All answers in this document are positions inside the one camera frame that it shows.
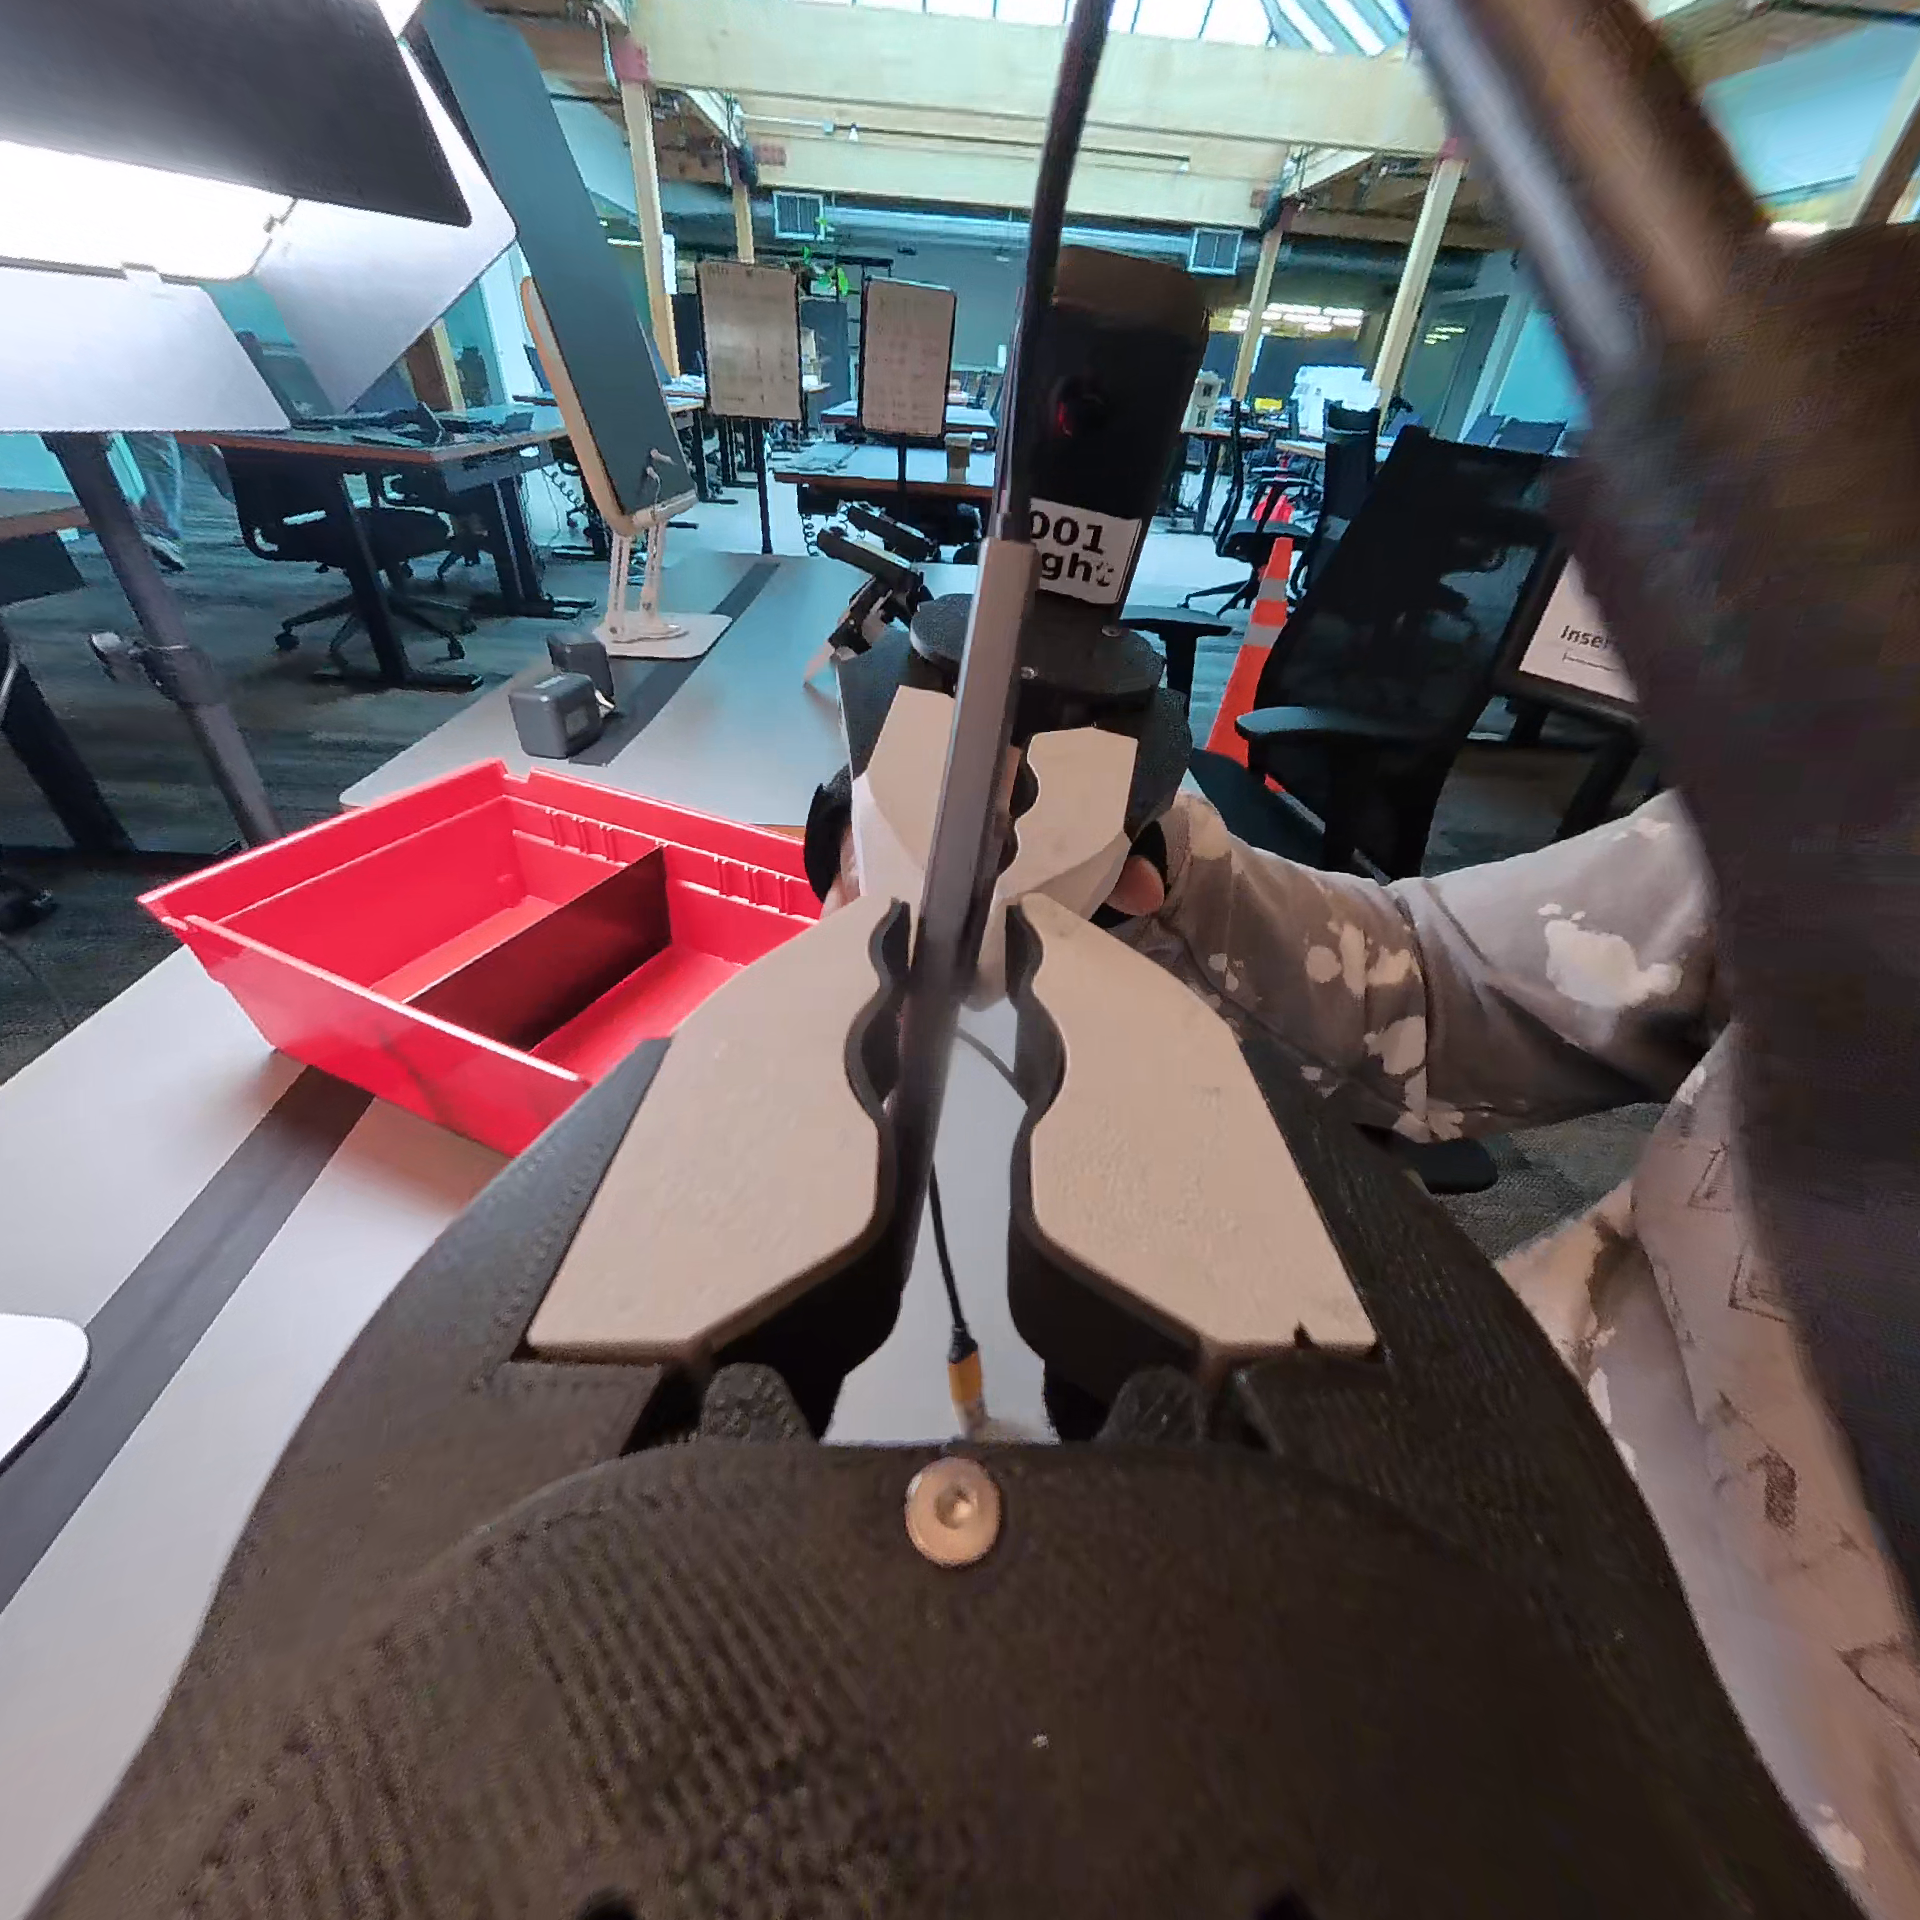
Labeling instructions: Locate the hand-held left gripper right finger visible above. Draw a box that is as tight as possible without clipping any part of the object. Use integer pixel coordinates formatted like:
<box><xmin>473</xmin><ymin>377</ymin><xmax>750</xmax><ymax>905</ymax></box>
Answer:
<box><xmin>1009</xmin><ymin>895</ymin><xmax>1382</xmax><ymax>1420</ymax></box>

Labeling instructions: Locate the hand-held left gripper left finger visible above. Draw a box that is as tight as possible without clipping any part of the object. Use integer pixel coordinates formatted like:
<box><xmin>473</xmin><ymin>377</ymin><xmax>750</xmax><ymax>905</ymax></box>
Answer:
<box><xmin>524</xmin><ymin>897</ymin><xmax>918</xmax><ymax>1413</ymax></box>

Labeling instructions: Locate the person's right hand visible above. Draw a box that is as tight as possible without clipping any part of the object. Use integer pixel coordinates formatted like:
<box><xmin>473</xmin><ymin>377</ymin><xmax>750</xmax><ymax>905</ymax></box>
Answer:
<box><xmin>1089</xmin><ymin>836</ymin><xmax>1190</xmax><ymax>942</ymax></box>

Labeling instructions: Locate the orange traffic cone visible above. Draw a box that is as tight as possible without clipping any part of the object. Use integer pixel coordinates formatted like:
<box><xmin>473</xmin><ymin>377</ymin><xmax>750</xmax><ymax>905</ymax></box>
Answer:
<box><xmin>1205</xmin><ymin>534</ymin><xmax>1302</xmax><ymax>782</ymax></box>

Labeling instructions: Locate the black hub cable grey plug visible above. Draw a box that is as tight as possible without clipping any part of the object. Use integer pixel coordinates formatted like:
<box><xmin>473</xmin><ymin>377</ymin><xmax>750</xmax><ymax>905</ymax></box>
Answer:
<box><xmin>1027</xmin><ymin>0</ymin><xmax>1920</xmax><ymax>1592</ymax></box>

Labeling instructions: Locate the black framed desk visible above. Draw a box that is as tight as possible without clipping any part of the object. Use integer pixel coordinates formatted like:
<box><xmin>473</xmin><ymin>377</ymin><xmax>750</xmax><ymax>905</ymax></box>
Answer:
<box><xmin>195</xmin><ymin>402</ymin><xmax>603</xmax><ymax>693</ymax></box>

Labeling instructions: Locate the black cable with gold plugs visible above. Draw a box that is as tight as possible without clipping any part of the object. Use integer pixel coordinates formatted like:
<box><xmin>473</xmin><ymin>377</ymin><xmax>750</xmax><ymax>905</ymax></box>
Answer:
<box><xmin>918</xmin><ymin>1020</ymin><xmax>1035</xmax><ymax>1443</ymax></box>

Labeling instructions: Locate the perforated wooden board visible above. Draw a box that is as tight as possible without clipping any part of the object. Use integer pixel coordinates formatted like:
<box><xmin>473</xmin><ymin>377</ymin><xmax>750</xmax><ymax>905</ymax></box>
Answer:
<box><xmin>694</xmin><ymin>258</ymin><xmax>809</xmax><ymax>426</ymax></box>
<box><xmin>858</xmin><ymin>277</ymin><xmax>962</xmax><ymax>443</ymax></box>

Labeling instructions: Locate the person's right forearm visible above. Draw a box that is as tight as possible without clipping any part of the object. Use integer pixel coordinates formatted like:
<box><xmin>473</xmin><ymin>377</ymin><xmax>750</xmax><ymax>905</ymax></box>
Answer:
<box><xmin>1152</xmin><ymin>793</ymin><xmax>1728</xmax><ymax>1151</ymax></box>

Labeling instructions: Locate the red plastic bin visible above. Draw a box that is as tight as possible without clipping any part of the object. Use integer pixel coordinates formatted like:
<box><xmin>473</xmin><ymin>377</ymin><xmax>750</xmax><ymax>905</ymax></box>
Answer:
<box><xmin>139</xmin><ymin>756</ymin><xmax>828</xmax><ymax>1160</ymax></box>

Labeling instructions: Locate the dark battery charger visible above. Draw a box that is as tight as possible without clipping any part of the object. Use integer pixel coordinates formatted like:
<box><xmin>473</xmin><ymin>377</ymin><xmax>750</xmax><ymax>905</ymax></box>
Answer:
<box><xmin>507</xmin><ymin>672</ymin><xmax>618</xmax><ymax>765</ymax></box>

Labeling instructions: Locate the black board with wooden rim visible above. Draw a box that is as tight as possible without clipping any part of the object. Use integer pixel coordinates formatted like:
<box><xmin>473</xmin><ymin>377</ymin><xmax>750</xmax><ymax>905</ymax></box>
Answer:
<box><xmin>408</xmin><ymin>0</ymin><xmax>702</xmax><ymax>538</ymax></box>

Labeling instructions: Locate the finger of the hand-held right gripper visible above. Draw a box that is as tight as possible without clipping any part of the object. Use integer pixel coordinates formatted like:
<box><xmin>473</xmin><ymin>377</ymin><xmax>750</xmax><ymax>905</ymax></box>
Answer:
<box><xmin>844</xmin><ymin>683</ymin><xmax>967</xmax><ymax>920</ymax></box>
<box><xmin>964</xmin><ymin>730</ymin><xmax>1142</xmax><ymax>1010</ymax></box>

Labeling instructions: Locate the black mesh office chair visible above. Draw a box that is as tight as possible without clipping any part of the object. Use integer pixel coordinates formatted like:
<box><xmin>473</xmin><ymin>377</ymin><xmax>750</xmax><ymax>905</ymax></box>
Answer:
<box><xmin>1193</xmin><ymin>425</ymin><xmax>1574</xmax><ymax>891</ymax></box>

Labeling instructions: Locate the studio light panel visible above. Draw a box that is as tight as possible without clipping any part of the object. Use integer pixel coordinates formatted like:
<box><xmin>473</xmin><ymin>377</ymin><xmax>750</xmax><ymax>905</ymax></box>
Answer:
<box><xmin>0</xmin><ymin>0</ymin><xmax>520</xmax><ymax>440</ymax></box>

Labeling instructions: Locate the light stand pole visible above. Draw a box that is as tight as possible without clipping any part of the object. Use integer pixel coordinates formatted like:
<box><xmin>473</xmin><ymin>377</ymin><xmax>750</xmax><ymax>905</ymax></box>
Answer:
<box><xmin>44</xmin><ymin>433</ymin><xmax>289</xmax><ymax>850</ymax></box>

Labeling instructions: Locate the black clamp tool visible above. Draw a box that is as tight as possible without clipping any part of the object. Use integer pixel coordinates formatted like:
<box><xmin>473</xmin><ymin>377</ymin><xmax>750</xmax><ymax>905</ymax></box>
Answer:
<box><xmin>802</xmin><ymin>498</ymin><xmax>979</xmax><ymax>697</ymax></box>

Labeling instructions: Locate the black bin divider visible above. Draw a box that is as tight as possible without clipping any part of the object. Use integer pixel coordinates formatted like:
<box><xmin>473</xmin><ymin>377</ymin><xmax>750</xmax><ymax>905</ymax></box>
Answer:
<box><xmin>404</xmin><ymin>844</ymin><xmax>674</xmax><ymax>1057</ymax></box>

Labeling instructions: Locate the person's patterned hoodie torso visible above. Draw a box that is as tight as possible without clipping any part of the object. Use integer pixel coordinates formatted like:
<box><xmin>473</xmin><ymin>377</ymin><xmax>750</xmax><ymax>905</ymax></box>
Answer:
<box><xmin>1501</xmin><ymin>1034</ymin><xmax>1920</xmax><ymax>1920</ymax></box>

